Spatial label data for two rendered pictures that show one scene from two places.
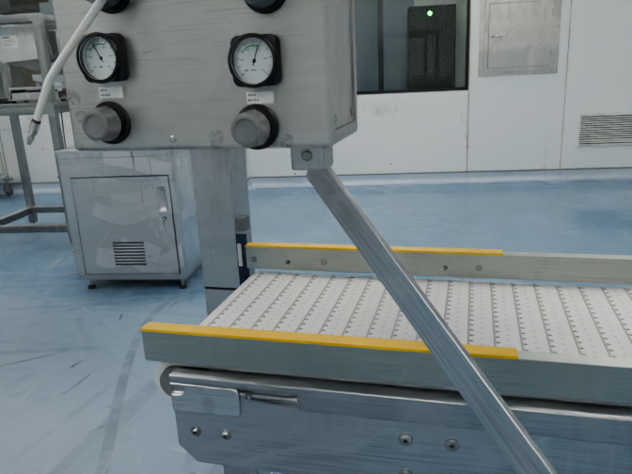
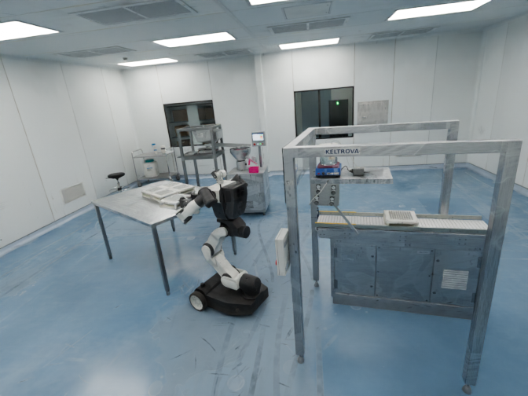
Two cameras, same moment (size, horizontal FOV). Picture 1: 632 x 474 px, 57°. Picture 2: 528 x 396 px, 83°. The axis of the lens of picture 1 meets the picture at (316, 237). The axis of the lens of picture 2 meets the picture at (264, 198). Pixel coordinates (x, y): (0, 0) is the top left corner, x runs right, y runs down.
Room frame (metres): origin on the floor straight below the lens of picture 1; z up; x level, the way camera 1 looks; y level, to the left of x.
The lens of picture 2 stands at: (-1.87, 0.48, 1.93)
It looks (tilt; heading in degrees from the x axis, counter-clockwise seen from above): 19 degrees down; 3
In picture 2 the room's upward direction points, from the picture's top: 5 degrees counter-clockwise
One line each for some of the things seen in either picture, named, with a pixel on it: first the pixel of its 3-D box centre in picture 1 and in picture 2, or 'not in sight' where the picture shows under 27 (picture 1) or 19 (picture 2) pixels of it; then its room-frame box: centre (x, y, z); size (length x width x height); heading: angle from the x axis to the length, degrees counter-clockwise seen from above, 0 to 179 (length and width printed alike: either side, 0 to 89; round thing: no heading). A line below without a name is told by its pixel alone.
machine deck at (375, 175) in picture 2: not in sight; (350, 174); (0.58, -0.15, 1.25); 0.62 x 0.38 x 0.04; 75
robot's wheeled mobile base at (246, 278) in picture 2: not in sight; (233, 284); (0.65, 0.98, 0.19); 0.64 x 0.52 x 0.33; 59
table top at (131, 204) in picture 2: not in sight; (159, 198); (1.67, 1.96, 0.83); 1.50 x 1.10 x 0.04; 51
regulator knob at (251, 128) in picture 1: (251, 121); not in sight; (0.43, 0.04, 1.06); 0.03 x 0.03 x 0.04; 75
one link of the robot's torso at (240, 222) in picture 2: not in sight; (233, 226); (0.59, 0.89, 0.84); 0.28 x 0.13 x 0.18; 59
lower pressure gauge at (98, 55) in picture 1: (102, 57); not in sight; (0.47, 0.16, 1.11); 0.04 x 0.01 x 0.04; 75
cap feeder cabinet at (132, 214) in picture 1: (144, 210); (250, 190); (3.20, 0.96, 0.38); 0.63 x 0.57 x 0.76; 83
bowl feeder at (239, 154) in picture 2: not in sight; (244, 159); (3.26, 1.00, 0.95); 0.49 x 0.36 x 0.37; 83
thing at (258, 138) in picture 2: not in sight; (259, 149); (3.31, 0.73, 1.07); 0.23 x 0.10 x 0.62; 83
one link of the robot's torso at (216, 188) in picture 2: not in sight; (228, 198); (0.61, 0.92, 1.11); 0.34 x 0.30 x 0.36; 149
